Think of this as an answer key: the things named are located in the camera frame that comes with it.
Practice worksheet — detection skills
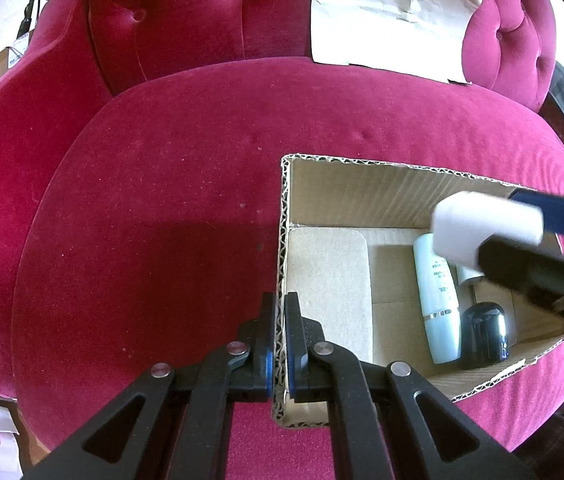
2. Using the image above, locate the black glossy jar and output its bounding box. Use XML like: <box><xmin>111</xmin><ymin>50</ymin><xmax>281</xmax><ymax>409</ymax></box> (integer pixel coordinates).
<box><xmin>460</xmin><ymin>301</ymin><xmax>509</xmax><ymax>370</ymax></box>

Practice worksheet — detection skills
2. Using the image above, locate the pale blue cosmetic tube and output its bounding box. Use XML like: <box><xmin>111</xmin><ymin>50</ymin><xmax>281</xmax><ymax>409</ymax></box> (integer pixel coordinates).
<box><xmin>413</xmin><ymin>233</ymin><xmax>461</xmax><ymax>364</ymax></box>

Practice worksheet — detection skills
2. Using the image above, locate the cardboard box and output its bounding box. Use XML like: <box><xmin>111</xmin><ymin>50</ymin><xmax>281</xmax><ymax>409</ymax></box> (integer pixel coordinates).
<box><xmin>277</xmin><ymin>154</ymin><xmax>564</xmax><ymax>440</ymax></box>

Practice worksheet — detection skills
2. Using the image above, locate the white charger plug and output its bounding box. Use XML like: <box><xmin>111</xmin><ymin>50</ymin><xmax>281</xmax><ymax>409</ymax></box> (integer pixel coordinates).
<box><xmin>456</xmin><ymin>266</ymin><xmax>485</xmax><ymax>287</ymax></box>

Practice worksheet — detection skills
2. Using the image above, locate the crumpled brown paper sheet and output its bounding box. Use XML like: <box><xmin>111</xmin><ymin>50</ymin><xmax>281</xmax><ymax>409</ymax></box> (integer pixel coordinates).
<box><xmin>310</xmin><ymin>0</ymin><xmax>482</xmax><ymax>84</ymax></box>

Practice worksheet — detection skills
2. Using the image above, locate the red velvet tufted sofa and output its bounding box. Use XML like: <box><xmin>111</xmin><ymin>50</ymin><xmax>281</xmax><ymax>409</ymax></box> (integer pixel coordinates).
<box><xmin>0</xmin><ymin>0</ymin><xmax>564</xmax><ymax>480</ymax></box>

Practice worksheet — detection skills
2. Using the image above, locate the small cardboard box background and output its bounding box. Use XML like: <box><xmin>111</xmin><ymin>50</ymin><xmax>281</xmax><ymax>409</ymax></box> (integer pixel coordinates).
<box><xmin>0</xmin><ymin>47</ymin><xmax>24</xmax><ymax>79</ymax></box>

